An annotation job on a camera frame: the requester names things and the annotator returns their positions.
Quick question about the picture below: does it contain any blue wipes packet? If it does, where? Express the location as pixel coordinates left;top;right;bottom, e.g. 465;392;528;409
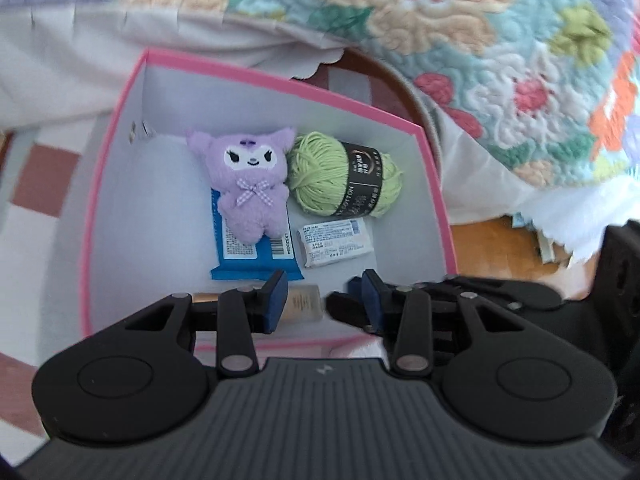
209;187;305;282

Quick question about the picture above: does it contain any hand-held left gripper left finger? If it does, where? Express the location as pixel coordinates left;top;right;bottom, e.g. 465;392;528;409
125;269;289;379

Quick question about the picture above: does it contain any small white labelled packet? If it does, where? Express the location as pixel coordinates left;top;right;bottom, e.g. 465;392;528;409
297;218;373;269

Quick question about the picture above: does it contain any green yarn ball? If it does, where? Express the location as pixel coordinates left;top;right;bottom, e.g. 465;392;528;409
287;131;405;219

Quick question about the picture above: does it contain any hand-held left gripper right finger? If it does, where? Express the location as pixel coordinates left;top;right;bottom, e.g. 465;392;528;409
362;269;502;379

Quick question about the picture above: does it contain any floral quilt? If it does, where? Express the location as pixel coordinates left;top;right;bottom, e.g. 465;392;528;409
0;0;640;192

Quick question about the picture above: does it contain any beige foundation bottle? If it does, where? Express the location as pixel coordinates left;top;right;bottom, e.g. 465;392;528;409
192;284;322;321

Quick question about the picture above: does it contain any purple plush toy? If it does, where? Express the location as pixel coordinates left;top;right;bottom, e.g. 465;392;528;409
186;127;296;247

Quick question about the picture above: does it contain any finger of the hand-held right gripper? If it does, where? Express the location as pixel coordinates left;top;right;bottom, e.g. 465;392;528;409
415;274;564;312
325;277;374;332

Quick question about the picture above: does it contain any pink cardboard box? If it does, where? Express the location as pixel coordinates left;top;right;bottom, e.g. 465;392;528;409
80;47;458;361

